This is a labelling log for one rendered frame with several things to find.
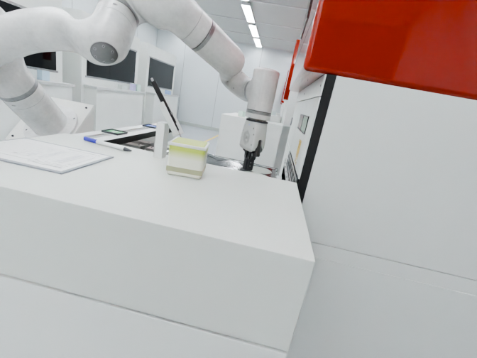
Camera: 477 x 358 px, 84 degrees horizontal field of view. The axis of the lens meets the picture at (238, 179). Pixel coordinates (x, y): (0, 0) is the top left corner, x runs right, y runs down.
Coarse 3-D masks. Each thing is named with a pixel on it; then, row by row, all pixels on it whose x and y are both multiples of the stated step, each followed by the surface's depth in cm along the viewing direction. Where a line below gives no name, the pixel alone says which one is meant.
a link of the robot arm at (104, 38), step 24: (0, 24) 63; (24, 24) 64; (48, 24) 63; (72, 24) 60; (96, 24) 60; (120, 24) 62; (0, 48) 66; (24, 48) 67; (48, 48) 68; (72, 48) 66; (96, 48) 61; (120, 48) 63
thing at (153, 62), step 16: (144, 48) 625; (144, 64) 635; (160, 64) 703; (144, 80) 645; (160, 80) 723; (144, 96) 655; (176, 96) 790; (144, 112) 673; (160, 112) 716; (176, 112) 826
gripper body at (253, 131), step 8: (248, 120) 87; (248, 128) 88; (256, 128) 85; (264, 128) 86; (248, 136) 88; (256, 136) 85; (264, 136) 87; (240, 144) 93; (248, 144) 88; (256, 144) 86; (264, 144) 88
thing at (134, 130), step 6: (132, 126) 102; (138, 126) 105; (144, 126) 107; (90, 132) 79; (96, 132) 81; (102, 132) 82; (132, 132) 91; (138, 132) 93; (144, 132) 95; (96, 138) 74; (102, 138) 75; (108, 138) 76; (114, 138) 78
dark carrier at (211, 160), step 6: (210, 156) 105; (210, 162) 96; (216, 162) 98; (222, 162) 100; (228, 162) 101; (234, 162) 103; (240, 162) 105; (234, 168) 93; (240, 168) 95; (270, 168) 104; (264, 174) 93; (270, 174) 95
